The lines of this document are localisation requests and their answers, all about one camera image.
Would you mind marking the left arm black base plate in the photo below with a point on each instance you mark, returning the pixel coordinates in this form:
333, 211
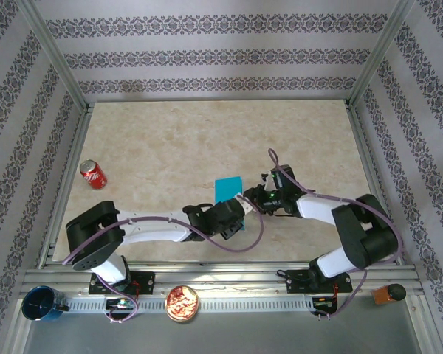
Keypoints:
145, 283

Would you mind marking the blue mug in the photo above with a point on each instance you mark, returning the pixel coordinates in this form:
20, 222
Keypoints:
40, 304

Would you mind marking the round tin of red food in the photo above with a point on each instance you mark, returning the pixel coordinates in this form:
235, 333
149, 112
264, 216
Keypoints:
181, 303

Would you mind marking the small circuit board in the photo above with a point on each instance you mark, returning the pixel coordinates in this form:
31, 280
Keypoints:
120, 304
323, 303

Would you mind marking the aluminium frame post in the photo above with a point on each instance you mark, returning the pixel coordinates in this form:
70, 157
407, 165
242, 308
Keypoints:
59, 60
379, 51

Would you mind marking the red soda can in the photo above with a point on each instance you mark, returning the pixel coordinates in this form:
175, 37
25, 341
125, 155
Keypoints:
93, 176

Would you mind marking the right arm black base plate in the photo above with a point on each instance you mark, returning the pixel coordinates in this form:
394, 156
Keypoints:
297, 283

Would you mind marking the aluminium side rail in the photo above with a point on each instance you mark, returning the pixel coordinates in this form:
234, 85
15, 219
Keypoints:
64, 184
365, 147

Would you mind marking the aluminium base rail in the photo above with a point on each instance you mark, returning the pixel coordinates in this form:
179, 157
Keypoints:
225, 274

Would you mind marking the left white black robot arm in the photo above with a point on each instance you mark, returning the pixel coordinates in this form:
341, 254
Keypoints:
92, 236

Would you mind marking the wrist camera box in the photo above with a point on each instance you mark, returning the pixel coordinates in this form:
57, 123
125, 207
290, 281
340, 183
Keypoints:
275, 180
245, 203

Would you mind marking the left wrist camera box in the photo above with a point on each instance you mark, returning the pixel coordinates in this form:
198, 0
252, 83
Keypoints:
245, 203

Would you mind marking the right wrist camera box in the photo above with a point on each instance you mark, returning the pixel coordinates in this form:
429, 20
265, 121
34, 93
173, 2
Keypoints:
275, 180

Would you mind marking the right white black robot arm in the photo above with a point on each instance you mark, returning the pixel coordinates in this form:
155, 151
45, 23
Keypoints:
365, 232

